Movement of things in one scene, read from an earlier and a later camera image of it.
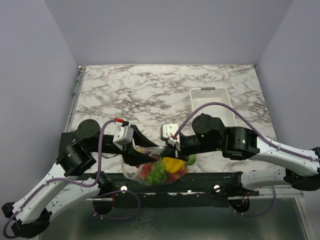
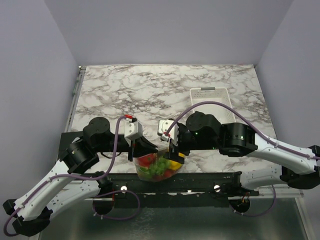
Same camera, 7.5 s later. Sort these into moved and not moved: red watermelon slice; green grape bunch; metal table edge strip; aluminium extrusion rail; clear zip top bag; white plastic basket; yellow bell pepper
Moved: yellow bell pepper; red watermelon slice; clear zip top bag; green grape bunch
Not moved: white plastic basket; metal table edge strip; aluminium extrusion rail
